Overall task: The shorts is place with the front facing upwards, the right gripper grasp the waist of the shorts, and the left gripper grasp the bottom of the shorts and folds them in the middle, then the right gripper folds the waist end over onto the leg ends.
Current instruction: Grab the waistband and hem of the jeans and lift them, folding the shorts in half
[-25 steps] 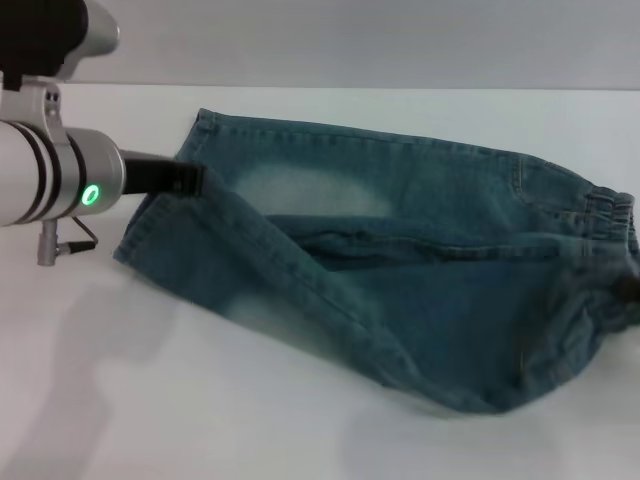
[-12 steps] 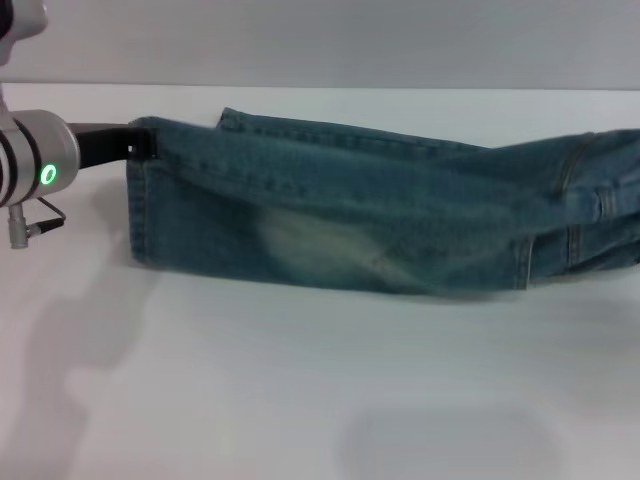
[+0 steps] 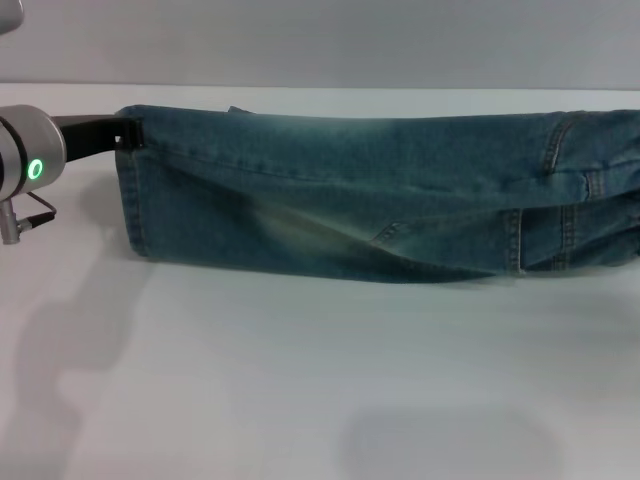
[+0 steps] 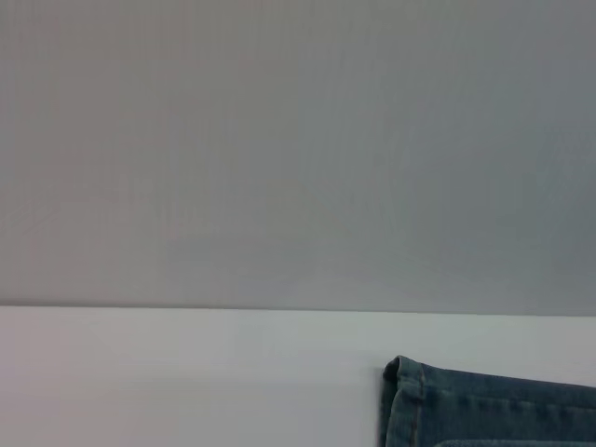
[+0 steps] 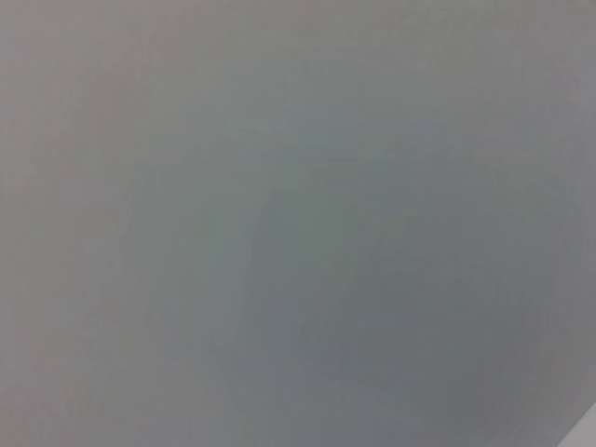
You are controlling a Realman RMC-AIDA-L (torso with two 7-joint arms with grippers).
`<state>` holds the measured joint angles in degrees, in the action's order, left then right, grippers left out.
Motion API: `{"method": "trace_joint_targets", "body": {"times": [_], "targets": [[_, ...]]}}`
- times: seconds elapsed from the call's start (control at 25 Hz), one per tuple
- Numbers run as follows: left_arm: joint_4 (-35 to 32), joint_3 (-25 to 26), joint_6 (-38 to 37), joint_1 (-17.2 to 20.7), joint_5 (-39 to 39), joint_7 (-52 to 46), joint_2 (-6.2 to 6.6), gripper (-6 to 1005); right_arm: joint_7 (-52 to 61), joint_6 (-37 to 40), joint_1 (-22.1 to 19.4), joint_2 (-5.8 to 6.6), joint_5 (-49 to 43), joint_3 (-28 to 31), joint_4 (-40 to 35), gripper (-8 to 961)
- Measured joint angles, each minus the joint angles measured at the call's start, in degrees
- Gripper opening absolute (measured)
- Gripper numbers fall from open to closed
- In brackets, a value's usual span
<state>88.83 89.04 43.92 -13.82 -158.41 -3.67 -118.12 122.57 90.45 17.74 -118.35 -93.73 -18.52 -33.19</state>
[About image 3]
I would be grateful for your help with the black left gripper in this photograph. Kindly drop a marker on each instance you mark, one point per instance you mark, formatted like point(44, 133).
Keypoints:
point(85, 135)

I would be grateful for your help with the blue denim shorts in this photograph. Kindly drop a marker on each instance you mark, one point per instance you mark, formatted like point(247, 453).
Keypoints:
point(350, 200)

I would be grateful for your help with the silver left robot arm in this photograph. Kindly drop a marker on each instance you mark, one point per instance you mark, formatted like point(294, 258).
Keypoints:
point(30, 145)

